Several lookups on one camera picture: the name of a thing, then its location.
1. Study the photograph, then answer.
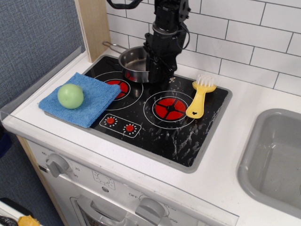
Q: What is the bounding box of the green ball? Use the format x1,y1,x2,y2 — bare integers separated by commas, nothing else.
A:
57,83,84,109

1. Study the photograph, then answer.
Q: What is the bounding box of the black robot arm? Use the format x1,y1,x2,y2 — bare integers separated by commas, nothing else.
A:
144,0,191,83

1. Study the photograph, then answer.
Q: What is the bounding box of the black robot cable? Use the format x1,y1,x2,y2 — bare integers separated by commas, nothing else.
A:
106,0,144,10

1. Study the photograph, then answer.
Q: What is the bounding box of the stainless steel pot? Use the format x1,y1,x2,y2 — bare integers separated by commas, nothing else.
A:
102,41,150,83

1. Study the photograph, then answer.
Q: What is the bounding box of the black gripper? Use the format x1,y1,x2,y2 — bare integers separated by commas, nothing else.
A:
144,27,187,83

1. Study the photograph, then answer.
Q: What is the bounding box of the grey sink basin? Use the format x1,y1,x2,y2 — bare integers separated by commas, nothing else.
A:
238,109,301,218

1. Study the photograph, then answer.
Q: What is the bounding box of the grey right oven knob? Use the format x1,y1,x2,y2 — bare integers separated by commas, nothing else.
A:
135,198,166,226

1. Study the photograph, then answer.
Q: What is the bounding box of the blue folded cloth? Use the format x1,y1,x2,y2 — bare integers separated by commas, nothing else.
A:
39,73,121,128

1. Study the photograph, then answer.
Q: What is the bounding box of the yellow dish brush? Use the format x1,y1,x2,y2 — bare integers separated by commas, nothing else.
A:
186,75,216,119

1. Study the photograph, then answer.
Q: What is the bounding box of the grey left oven knob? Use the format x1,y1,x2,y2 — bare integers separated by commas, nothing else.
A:
46,153,69,178

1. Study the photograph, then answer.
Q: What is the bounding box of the grey oven knob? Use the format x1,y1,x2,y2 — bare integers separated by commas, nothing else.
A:
46,153,69,178
135,198,166,226

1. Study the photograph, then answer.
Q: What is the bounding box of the black toy stovetop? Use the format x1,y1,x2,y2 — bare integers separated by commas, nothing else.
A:
85,55,232,173

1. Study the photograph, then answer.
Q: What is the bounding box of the white toy oven front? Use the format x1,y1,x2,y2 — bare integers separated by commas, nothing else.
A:
27,141,238,226

